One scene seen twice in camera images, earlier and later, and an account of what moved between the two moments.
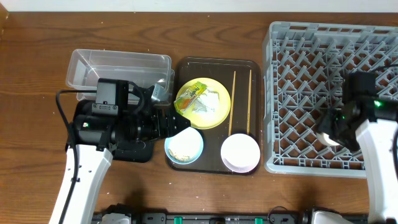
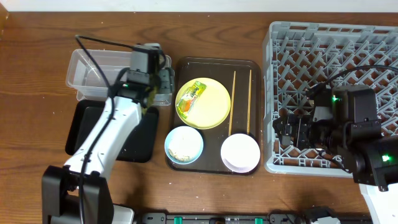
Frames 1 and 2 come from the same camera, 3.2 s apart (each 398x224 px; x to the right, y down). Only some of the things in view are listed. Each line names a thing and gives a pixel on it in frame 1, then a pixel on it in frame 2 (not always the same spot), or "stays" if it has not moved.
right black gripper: (324, 124) → (303, 123)
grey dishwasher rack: (304, 66) stays
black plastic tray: (128, 130) stays
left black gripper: (170, 126) → (168, 75)
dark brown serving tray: (241, 78) stays
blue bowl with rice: (185, 147) stays
